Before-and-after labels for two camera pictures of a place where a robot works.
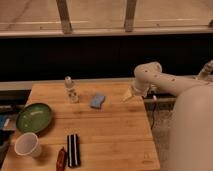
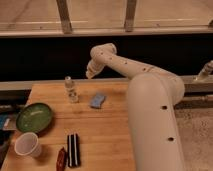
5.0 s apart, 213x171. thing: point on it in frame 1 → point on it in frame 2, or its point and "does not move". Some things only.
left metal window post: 64,15 does not move
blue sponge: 97,101 does not move
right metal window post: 130,15 does not move
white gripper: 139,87 → 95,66
